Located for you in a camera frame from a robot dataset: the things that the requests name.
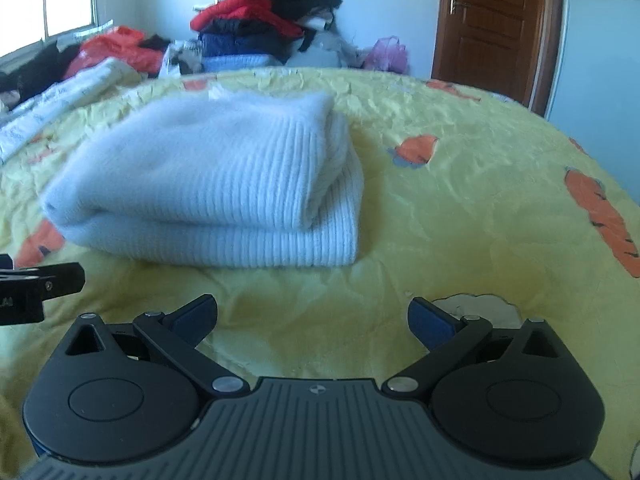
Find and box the white plastic bag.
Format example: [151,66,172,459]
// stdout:
[159,40,207,79]

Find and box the pink plastic bag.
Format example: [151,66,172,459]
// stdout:
[361,35,412,76]

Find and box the light blue knit cloth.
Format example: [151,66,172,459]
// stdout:
[201,53,275,74]

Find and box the yellow printed bed sheet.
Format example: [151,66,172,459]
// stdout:
[0,66,640,480]

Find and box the red plastic bag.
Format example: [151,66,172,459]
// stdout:
[64,26,172,80]

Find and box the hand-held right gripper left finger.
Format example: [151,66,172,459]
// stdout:
[64,294,251,402]

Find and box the white printed quilt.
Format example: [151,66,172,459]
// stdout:
[0,56,148,162]

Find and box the navy jacket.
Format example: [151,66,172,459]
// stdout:
[197,19,302,59]

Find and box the brown wooden door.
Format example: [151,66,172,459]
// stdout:
[431,0,565,113]

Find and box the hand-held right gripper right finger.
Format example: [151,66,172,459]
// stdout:
[382,296,576,402]

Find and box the grey cloth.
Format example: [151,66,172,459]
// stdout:
[284,29,367,69]

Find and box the white knit sweater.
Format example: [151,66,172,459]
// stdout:
[39,90,366,269]

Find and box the black cloth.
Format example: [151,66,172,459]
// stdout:
[0,40,83,107]

